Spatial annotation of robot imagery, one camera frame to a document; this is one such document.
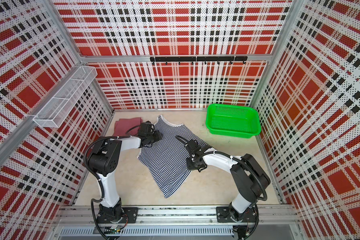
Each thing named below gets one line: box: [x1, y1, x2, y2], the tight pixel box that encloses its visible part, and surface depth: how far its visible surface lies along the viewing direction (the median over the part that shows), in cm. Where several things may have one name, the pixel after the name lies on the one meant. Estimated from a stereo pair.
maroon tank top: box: [113, 117, 143, 136], surface depth 113 cm
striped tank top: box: [138, 115, 214, 199], surface depth 93 cm
